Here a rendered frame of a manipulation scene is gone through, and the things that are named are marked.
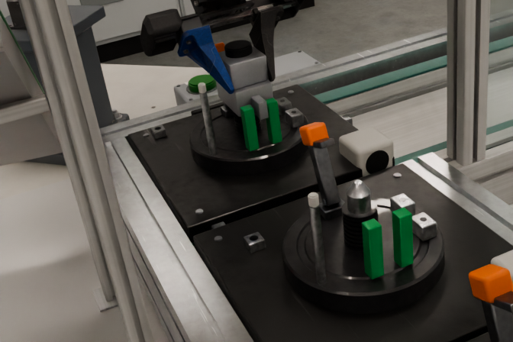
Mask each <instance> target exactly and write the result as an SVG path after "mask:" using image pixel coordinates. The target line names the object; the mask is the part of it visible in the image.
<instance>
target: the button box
mask: <svg viewBox="0 0 513 342"><path fill-rule="evenodd" d="M274 60H275V74H276V77H277V76H282V75H285V74H287V73H292V72H295V71H298V70H301V69H305V68H308V67H311V66H316V65H319V64H321V63H319V62H318V61H317V60H315V59H314V58H312V57H311V56H309V55H308V54H306V53H305V52H303V51H302V50H299V51H297V52H294V53H289V54H286V55H283V56H278V57H275V58H274ZM174 92H175V97H176V104H177V105H182V104H185V103H188V102H193V101H195V100H199V99H200V95H199V92H192V91H190V90H189V85H188V82H185V83H183V84H181V85H176V86H174ZM206 92H207V96H212V95H217V94H218V89H217V86H215V87H214V88H213V89H211V90H208V91H206Z"/></svg>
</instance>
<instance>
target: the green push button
mask: <svg viewBox="0 0 513 342"><path fill-rule="evenodd" d="M200 82H203V83H205V86H206V91H208V90H211V89H213V88H214V87H215V86H216V85H217V84H216V80H215V79H214V78H213V77H212V76H211V75H207V74H205V75H199V76H195V77H192V78H191V79H190V80H189V81H188V85H189V90H190V91H192V92H199V90H198V84H199V83H200Z"/></svg>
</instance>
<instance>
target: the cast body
mask: <svg viewBox="0 0 513 342"><path fill-rule="evenodd" d="M219 55H220V57H221V59H222V61H223V63H224V65H225V67H226V69H227V72H228V74H229V76H230V78H231V81H232V84H233V87H234V93H232V94H229V93H228V92H227V91H226V90H225V89H224V88H223V87H222V86H221V85H220V84H219V83H218V82H217V81H216V84H217V89H218V97H219V98H220V99H221V100H222V101H223V102H224V103H225V104H226V105H227V106H228V107H229V108H230V109H231V110H232V111H233V112H234V113H235V114H236V115H237V116H239V117H241V113H240V107H243V106H246V105H251V106H252V107H253V109H254V114H255V115H256V116H257V117H258V118H259V119H260V120H263V119H265V118H268V117H269V116H268V110H267V103H266V99H269V98H273V88H272V83H271V82H270V81H269V80H268V79H269V75H268V69H267V62H266V55H265V54H263V53H262V52H260V51H259V50H258V49H257V48H255V47H253V46H252V44H251V42H249V41H248V40H234V41H231V42H229V43H227V44H226V45H225V46H224V51H221V52H219Z"/></svg>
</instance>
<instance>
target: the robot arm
mask: <svg viewBox="0 0 513 342"><path fill-rule="evenodd" d="M190 1H191V3H192V6H193V8H194V10H195V14H192V15H186V16H183V17H180V15H179V12H178V10H177V9H169V10H165V11H160V12H157V13H153V14H150V15H146V16H145V18H144V20H143V23H142V28H141V33H140V42H141V45H142V47H143V50H144V53H145V54H146V55H147V56H155V55H158V54H161V53H166V52H169V51H172V50H174V48H175V46H176V44H177V42H178V45H179V49H178V52H177V53H178V55H179V56H188V57H189V58H190V59H192V60H193V61H194V62H196V63H197V64H198V65H200V67H202V68H203V69H204V70H205V71H207V72H208V73H210V75H211V76H212V77H213V78H214V79H215V80H216V81H217V82H218V83H219V84H220V85H221V86H222V87H223V88H224V89H225V90H226V91H227V92H228V93H229V94H232V93H234V87H233V84H232V81H231V78H230V76H229V74H228V72H227V69H226V67H225V65H224V63H223V61H222V59H221V57H220V55H219V53H218V51H217V49H216V46H215V44H214V41H213V38H212V35H211V29H212V28H214V27H220V26H222V25H226V24H231V23H234V22H237V21H242V20H245V19H248V18H249V19H250V23H251V24H252V29H251V31H250V33H249V35H250V39H251V40H252V43H253V46H254V47H255V48H257V49H258V50H259V51H260V52H262V53H263V54H265V55H266V62H267V69H268V75H269V81H270V82H273V81H274V79H275V78H276V74H275V60H274V46H273V37H274V29H275V27H276V25H277V24H278V22H279V21H282V20H285V19H289V18H293V17H295V16H296V14H297V12H298V10H299V9H300V7H301V6H302V4H303V2H304V0H249V1H246V0H190ZM6 2H7V6H8V10H9V13H10V15H11V20H12V23H11V24H9V27H10V28H11V30H27V28H26V25H25V23H24V18H23V14H22V12H21V7H20V5H19V1H18V0H6Z"/></svg>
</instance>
